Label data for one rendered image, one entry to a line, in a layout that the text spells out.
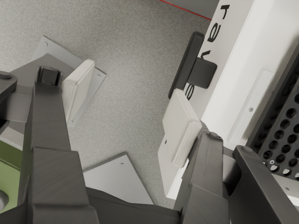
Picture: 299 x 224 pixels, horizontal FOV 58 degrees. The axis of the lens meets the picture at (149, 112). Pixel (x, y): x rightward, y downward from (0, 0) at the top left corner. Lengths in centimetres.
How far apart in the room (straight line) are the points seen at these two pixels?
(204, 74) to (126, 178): 113
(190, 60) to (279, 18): 15
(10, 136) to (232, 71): 39
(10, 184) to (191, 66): 34
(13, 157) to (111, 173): 92
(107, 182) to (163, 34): 75
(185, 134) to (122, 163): 119
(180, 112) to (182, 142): 3
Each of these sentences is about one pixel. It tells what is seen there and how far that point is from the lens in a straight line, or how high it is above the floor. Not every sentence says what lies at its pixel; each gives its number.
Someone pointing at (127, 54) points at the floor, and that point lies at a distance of 119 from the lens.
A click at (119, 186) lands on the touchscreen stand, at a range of 140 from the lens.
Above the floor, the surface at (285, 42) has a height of 84.
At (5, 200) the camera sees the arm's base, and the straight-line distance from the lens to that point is 50.
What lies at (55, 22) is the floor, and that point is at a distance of 122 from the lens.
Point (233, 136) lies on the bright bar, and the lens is 39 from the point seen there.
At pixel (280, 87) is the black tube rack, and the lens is 37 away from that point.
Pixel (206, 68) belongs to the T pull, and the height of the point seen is 91.
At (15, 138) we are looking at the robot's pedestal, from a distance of 52.
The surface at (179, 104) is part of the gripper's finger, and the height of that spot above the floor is 101.
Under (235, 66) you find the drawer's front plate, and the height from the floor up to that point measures 93.
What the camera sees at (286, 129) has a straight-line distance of 36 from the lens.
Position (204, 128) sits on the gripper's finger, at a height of 103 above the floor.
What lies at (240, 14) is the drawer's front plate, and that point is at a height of 91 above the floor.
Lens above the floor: 118
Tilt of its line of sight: 70 degrees down
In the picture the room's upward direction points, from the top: 170 degrees clockwise
